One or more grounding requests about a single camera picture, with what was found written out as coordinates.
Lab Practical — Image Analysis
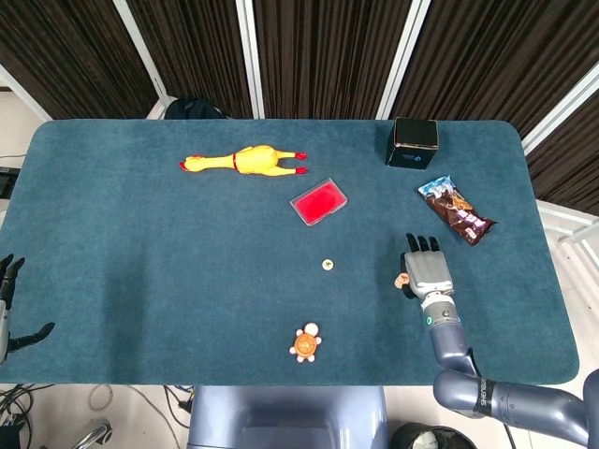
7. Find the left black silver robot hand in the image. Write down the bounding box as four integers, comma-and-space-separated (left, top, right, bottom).
0, 253, 56, 364

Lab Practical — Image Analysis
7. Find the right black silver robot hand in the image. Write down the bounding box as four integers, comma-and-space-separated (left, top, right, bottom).
399, 232, 456, 300

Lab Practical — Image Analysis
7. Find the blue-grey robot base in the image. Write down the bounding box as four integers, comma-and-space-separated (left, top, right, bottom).
186, 385, 390, 449

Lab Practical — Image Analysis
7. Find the brown blue snack bag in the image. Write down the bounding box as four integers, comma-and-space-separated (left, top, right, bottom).
416, 175, 499, 248

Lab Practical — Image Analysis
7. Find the red ink pad case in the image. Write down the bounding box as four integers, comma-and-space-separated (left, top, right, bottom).
288, 176, 349, 228

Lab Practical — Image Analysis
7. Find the black cardboard box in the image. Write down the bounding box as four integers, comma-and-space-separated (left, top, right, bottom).
385, 116, 440, 170

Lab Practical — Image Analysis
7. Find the black device on floor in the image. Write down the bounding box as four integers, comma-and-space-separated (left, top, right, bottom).
0, 166, 20, 200

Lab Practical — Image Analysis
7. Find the orange turtle toy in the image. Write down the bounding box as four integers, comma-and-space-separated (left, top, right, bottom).
288, 321, 323, 364

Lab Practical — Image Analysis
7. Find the chrome metal leg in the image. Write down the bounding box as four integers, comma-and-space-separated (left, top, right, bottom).
69, 420, 113, 449

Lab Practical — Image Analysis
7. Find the white metal rack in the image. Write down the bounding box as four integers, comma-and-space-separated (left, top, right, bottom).
535, 198, 599, 268

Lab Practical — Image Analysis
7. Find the black waste bin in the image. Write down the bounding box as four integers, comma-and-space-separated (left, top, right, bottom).
390, 422, 472, 449

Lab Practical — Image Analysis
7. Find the blue felt table cover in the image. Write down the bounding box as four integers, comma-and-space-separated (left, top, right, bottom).
0, 119, 580, 387

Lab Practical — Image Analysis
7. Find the yellow rubber chicken toy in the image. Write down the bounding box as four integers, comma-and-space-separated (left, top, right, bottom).
180, 144, 309, 178

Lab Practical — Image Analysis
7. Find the black bag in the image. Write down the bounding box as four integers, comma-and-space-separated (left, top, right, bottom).
164, 96, 229, 121

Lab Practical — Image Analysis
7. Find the black floor cable bundle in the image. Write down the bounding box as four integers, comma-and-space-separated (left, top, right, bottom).
0, 383, 52, 449

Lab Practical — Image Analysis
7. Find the white partition post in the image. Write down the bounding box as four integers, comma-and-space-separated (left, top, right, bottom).
111, 0, 170, 102
235, 0, 266, 121
520, 69, 599, 155
376, 0, 431, 121
0, 63, 52, 122

